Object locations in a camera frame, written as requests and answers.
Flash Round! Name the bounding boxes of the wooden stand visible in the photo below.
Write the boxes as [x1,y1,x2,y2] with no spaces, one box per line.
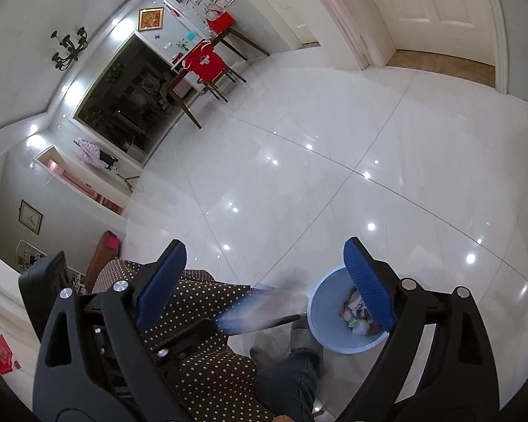
[115,171,140,193]

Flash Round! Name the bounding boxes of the pink striped hanging cloth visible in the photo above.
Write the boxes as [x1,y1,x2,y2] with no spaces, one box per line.
[74,137,102,169]

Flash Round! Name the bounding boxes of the red bag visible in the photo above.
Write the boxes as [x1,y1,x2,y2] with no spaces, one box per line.
[206,9,237,33]

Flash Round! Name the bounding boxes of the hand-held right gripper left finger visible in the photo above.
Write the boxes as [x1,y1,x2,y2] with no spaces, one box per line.
[33,238,190,422]

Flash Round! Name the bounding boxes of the dark wooden table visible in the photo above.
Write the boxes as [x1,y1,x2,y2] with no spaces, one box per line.
[164,25,272,131]

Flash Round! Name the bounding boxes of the red cloth chair cover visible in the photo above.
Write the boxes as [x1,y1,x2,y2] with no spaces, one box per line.
[183,40,226,84]

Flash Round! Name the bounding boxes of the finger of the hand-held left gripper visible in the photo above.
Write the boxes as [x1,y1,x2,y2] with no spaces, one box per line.
[152,288,309,361]

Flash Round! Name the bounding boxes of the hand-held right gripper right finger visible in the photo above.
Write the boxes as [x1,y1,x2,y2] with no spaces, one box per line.
[334,236,501,422]

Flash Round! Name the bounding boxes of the gold framed picture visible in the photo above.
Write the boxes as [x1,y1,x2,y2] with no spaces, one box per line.
[138,7,165,32]

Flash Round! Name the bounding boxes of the wide white panel door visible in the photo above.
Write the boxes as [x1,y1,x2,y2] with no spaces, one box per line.
[370,0,499,68]

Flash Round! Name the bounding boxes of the white wire rack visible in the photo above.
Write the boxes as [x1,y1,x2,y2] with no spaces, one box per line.
[15,239,50,274]

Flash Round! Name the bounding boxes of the blue trash bin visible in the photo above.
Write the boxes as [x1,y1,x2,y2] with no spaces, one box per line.
[307,266,390,355]

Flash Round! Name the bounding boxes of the wooden chair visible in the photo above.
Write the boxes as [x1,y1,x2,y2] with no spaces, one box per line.
[182,40,248,103]

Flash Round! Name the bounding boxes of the black chandelier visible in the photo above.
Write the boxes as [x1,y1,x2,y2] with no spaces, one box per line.
[50,26,89,71]

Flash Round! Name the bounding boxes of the person's jeans leg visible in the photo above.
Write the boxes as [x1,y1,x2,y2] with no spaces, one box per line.
[252,347,323,422]

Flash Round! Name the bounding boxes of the crumpled colourful wrappers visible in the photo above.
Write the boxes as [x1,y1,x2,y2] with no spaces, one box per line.
[339,287,385,334]

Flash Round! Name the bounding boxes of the brown dotted tablecloth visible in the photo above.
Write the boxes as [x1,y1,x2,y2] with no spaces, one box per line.
[92,259,277,422]

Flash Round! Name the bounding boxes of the brown framed wall picture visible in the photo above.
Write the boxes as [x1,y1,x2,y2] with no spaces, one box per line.
[18,199,44,235]

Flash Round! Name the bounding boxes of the narrow white door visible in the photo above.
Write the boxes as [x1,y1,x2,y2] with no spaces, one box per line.
[242,0,322,50]

